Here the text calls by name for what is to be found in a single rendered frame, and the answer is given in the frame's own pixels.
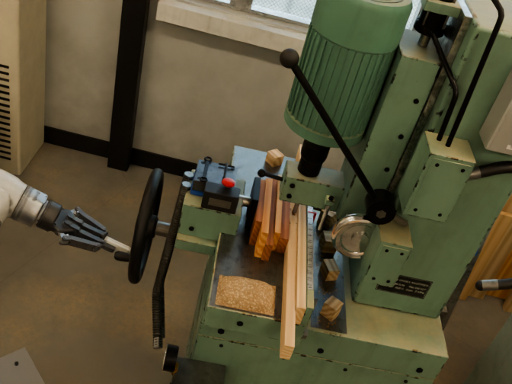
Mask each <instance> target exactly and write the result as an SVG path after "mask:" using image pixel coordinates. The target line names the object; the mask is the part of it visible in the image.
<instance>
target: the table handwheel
mask: <svg viewBox="0 0 512 384"><path fill-rule="evenodd" d="M163 183H164V172H163V170H161V169H160V168H155V169H153V170H152V172H151V174H150V175H149V179H148V181H147V184H146V188H145V190H144V194H143V196H142V202H141V205H140V208H139V214H138V216H137V219H136V224H135V229H134V235H133V242H132V246H131V251H130V260H129V266H128V280H129V282H131V283H132V284H137V283H138V282H139V281H140V280H141V279H142V276H143V273H144V270H145V267H146V262H147V260H148V256H149V251H150V248H151V244H152V239H153V238H154V237H155V236H156V235H159V236H163V237H166V238H167V236H168V230H169V227H170V225H171V223H168V222H162V221H159V220H158V211H159V207H160V202H161V198H162V188H163Z"/></svg>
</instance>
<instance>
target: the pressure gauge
mask: <svg viewBox="0 0 512 384"><path fill-rule="evenodd" d="M178 351H179V346H177V345H173V344H166V348H165V355H164V358H163V362H162V369H161V371H166V372H170V373H171V374H172V375H173V374H174V373H176V372H177V371H178V367H179V364H178V363H177V358H178Z"/></svg>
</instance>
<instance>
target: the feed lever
mask: <svg viewBox="0 0 512 384"><path fill-rule="evenodd" d="M298 62H299V54H298V53H297V52H296V51H295V50H294V49H291V48H288V49H285V50H284V51H283V52H282V53H281V54H280V63H281V65H282V66H283V67H285V68H288V69H292V71H293V73H294V74H295V76H296V77H297V79H298V81H299V83H300V84H301V86H302V87H303V89H304V91H305V92H306V94H307V95H308V97H309V99H310V101H311V102H312V104H313V105H314V107H315V109H316V110H317V111H318V114H319V115H320V117H321V118H322V120H323V121H324V123H325V125H326V127H327V128H328V130H329V131H330V133H331V135H332V136H333V137H334V140H335V141H336V143H337V144H338V146H339V147H340V149H341V151H342V152H343V154H344V156H345V157H346V159H347V160H348V162H349V164H350V166H351V167H352V169H353V170H354V172H355V174H356V175H357V177H358V178H359V180H360V182H361V184H362V185H363V186H364V188H365V190H366V192H367V195H366V197H365V200H364V202H365V209H366V217H367V219H368V220H369V221H370V222H371V223H373V224H377V225H384V224H386V223H389V222H391V221H392V220H393V221H395V222H396V223H398V224H399V225H400V226H402V227H406V226H408V221H407V220H406V219H404V218H402V217H401V216H400V215H398V214H397V213H396V211H395V202H394V198H393V195H392V194H391V192H389V191H388V190H385V189H375V190H374V189H373V188H372V186H371V184H370V183H369V181H368V180H367V178H366V176H365V174H364V173H363V171H362V170H361V168H360V166H359V165H358V163H357V161H356V159H355V158H354V156H353V155H352V153H351V152H350V150H349V148H348V147H347V145H346V143H345V141H344V140H343V138H342V137H341V134H340V133H339V132H338V130H337V128H336V127H335V125H334V124H333V122H332V120H331V118H330V117H329V116H328V113H327V112H326V110H325V109H324V107H323V106H322V103H321V102H320V100H319V99H318V97H317V95H316V94H315V92H314V91H313V89H312V87H311V85H310V84H309V82H308V81H307V79H306V77H305V76H304V74H303V73H302V70H301V69H300V67H299V66H298Z"/></svg>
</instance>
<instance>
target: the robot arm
mask: <svg viewBox="0 0 512 384"><path fill-rule="evenodd" d="M47 197H48V196H47V194H45V193H43V192H41V191H39V190H37V189H34V188H32V187H31V186H28V185H26V184H25V183H24V182H22V181H21V180H20V179H19V178H17V177H16V176H14V175H12V174H11V173H9V172H7V171H4V170H2V169H0V227H1V225H2V223H3V222H4V221H5V220H6V219H7V217H10V218H12V219H13V220H17V221H18V222H21V223H23V224H25V225H27V226H30V227H31V226H32V225H33V224H34V223H36V226H37V227H38V228H40V229H43V230H45V231H47V232H49V231H52V232H54V233H55V234H56V235H58V236H59V239H60V241H59V244H60V245H69V246H72V247H76V248H81V249H84V250H87V251H93V252H97V251H99V250H100V249H101V248H102V249H104V250H106V251H109V252H110V253H115V252H117V251H123V252H126V253H128V254H129V252H130V249H131V247H129V246H127V245H125V244H123V243H120V242H118V241H117V240H116V239H115V238H112V237H110V236H109V235H108V231H106V230H107V228H106V227H104V226H103V225H101V224H100V223H99V222H97V221H96V220H94V219H93V218H91V217H90V216H89V215H87V214H86V213H84V212H83V211H82V210H81V208H80V207H79V206H76V207H75V209H73V210H68V209H63V208H62V205H61V204H59V203H57V202H55V201H53V200H49V201H48V200H46V199H47Z"/></svg>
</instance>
